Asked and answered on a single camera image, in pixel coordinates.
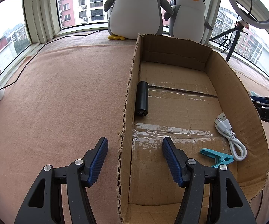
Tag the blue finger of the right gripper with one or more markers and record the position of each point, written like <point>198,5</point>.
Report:
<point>260,99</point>
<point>265,102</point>

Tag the black tripod stand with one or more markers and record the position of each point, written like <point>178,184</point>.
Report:
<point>231,37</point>

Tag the teal clothes peg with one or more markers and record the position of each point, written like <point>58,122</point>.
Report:
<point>219,157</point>

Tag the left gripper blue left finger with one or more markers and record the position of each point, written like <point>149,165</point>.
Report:
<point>94,160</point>

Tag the large plush penguin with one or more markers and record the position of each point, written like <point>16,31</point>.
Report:
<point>129,18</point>

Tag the black cylindrical device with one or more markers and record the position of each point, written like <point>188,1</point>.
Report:
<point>141,101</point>

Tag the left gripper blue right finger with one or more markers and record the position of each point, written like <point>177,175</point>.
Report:
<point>176,160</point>

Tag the open cardboard box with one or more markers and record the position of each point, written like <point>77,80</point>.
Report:
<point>190,85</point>

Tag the small plush penguin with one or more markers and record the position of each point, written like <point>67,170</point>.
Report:
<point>188,20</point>

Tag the pink floor blanket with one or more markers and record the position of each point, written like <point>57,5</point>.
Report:
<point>69,95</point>

